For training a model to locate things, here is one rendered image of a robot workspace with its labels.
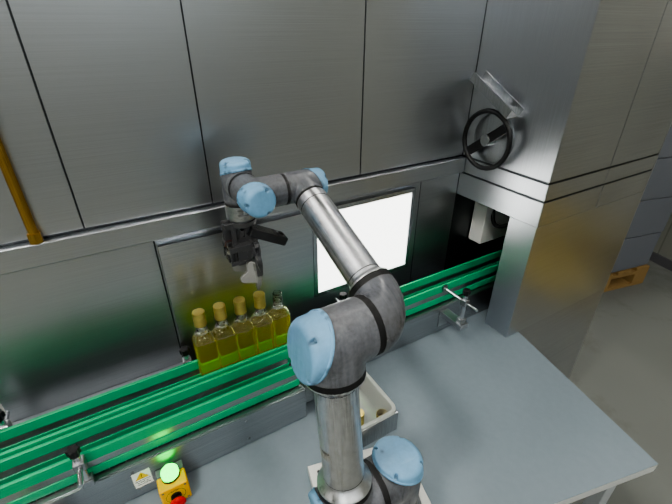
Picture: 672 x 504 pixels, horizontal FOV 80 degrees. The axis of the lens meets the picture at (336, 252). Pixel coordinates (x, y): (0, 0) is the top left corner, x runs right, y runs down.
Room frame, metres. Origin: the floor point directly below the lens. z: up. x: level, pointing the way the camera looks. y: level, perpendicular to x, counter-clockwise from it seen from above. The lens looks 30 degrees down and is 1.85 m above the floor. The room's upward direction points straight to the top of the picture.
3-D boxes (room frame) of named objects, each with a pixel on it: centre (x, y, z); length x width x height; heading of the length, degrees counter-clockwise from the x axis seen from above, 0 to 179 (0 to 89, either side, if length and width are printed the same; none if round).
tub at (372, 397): (0.86, -0.06, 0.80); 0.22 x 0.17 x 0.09; 31
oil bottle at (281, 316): (0.99, 0.18, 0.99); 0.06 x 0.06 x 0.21; 31
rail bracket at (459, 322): (1.22, -0.46, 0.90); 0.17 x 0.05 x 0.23; 31
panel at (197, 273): (1.19, 0.10, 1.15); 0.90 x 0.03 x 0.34; 121
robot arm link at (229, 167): (0.94, 0.24, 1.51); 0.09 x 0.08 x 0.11; 31
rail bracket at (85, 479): (0.55, 0.58, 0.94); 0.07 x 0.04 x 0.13; 31
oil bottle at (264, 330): (0.95, 0.22, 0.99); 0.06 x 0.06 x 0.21; 30
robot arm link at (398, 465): (0.56, -0.14, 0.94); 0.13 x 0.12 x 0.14; 121
